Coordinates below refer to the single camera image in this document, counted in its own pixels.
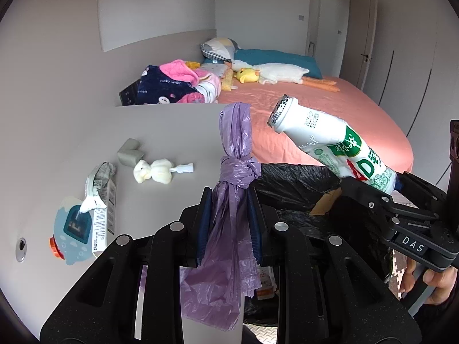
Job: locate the white door with handle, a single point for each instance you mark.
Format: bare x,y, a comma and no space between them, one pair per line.
341,37

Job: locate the orange ribbed cap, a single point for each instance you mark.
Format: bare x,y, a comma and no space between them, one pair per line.
54,248

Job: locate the white red paper carton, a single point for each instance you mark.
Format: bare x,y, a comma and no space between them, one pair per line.
268,284

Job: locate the light blue shaped card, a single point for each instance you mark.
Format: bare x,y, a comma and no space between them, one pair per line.
73,231

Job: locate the white goose plush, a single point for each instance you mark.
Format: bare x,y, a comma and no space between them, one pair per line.
273,73

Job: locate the desk cable grommet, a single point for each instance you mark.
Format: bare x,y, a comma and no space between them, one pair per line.
20,250

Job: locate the yellow long plush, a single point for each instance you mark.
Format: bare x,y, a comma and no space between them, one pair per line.
227,81

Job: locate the grey corner guard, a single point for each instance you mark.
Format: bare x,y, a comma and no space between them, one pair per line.
129,154

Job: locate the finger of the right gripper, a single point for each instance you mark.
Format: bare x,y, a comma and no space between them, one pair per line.
384,208
421,193

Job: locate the navy pink clothes pile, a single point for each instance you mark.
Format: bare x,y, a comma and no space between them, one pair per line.
176,82

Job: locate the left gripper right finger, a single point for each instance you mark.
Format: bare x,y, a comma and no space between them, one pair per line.
327,293

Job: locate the yellow duck plush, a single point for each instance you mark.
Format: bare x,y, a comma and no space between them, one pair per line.
247,75

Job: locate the silver snack wrapper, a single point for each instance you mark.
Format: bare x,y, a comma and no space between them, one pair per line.
99,203

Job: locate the teal pillow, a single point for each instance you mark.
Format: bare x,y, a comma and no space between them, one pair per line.
260,57

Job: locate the black wall socket panel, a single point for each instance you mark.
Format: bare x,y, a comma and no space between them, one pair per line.
128,95

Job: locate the white foam knot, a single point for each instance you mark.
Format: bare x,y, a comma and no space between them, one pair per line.
160,171

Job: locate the patterned grey yellow pillow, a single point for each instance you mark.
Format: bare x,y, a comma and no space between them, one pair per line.
219,49

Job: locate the black lined trash bin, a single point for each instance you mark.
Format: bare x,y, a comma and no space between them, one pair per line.
294,190

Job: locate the white green drink bottle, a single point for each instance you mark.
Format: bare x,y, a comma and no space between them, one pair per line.
332,142

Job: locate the purple plastic bag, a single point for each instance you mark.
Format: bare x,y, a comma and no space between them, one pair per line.
211,293

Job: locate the bed with pink sheet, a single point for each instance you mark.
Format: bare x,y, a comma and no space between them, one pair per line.
349,104

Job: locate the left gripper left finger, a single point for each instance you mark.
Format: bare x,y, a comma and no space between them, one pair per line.
131,293

